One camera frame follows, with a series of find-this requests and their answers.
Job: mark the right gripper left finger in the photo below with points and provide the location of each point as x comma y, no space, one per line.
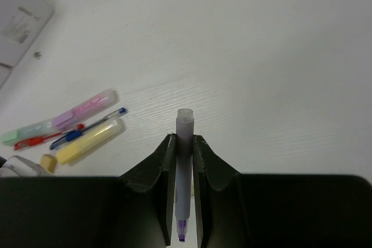
147,197

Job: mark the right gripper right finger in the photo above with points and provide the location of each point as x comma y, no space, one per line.
216,198

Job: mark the grey purple highlighter pen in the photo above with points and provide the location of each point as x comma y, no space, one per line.
184,133

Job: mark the yellow highlighter marker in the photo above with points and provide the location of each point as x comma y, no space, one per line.
89,141

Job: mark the blue gel pen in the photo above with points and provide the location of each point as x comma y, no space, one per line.
70,136

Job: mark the pink purple highlighter marker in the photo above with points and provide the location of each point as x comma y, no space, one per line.
85,110

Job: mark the tan eraser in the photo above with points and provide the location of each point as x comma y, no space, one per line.
48,162

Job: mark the red gel pen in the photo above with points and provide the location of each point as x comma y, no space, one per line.
41,139

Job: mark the pink white stapler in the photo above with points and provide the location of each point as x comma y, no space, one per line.
17,166

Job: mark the green highlighter marker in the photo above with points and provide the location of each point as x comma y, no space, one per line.
41,128

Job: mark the white pink desk organizer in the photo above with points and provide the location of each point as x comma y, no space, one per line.
21,23

